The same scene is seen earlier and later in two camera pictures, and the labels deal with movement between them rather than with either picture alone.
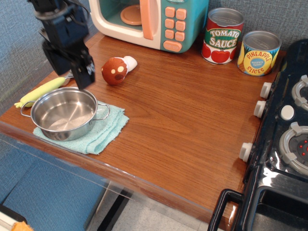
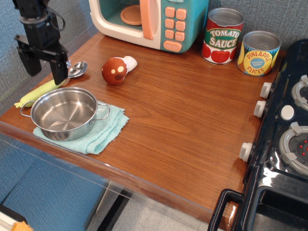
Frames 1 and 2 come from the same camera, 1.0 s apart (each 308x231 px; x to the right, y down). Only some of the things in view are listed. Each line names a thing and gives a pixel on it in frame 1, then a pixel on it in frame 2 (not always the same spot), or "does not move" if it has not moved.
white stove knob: x=259 y=108 does not move
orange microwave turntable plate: x=131 y=15 does not move
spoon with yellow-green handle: x=26 y=101 does not move
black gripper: x=67 y=32 → x=44 y=42
